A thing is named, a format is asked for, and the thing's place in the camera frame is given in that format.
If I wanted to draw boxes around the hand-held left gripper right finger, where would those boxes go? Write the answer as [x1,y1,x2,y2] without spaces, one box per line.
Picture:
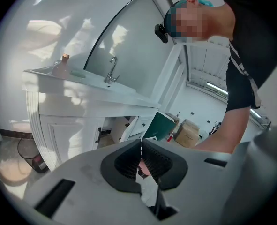
[142,138,189,192]

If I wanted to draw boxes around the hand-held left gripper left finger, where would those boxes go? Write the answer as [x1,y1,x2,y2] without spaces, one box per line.
[100,139,143,194]

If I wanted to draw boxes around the white cabinet door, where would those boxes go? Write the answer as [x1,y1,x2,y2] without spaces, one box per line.
[119,115,140,143]
[38,114,106,171]

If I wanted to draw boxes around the person's left forearm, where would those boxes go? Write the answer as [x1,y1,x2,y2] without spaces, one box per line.
[191,105,252,155]

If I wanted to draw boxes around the white vanity cabinet with sink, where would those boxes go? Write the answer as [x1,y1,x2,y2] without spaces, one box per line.
[22,64,162,173]

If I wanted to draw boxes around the large cardboard box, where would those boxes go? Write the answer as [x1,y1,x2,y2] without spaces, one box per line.
[174,125,199,148]

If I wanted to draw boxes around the white and green bathtub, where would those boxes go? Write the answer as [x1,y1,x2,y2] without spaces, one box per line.
[142,110,179,142]

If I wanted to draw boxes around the white drawer with black knob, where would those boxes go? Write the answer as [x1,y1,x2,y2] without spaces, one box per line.
[138,117,155,136]

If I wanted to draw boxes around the small cardboard box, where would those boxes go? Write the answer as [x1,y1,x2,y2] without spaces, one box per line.
[182,118,200,136]

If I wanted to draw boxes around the fluorescent tube light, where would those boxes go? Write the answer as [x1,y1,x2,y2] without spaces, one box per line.
[204,82,230,95]

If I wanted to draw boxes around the chrome faucet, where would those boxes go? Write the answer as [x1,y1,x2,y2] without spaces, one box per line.
[103,56,120,84]

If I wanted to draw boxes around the brown bottle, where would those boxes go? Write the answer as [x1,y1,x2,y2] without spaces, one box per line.
[51,53,71,80]

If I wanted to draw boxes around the grey glass panel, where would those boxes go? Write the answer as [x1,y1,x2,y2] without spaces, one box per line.
[82,0,177,101]

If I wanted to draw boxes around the person's head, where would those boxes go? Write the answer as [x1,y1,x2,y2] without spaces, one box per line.
[165,0,236,43]

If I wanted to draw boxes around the person's black clothing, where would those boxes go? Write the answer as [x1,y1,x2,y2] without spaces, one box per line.
[223,0,277,114]

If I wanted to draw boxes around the teal headband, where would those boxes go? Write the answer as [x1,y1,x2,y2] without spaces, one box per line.
[165,0,214,32]

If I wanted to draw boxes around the black wire wastebasket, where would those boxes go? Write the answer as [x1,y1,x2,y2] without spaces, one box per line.
[16,134,50,173]

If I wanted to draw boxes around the white window frame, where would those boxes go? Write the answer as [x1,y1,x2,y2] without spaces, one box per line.
[149,43,193,117]

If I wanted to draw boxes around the black head-mounted camera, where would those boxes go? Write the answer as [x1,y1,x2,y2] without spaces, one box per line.
[154,23,169,44]

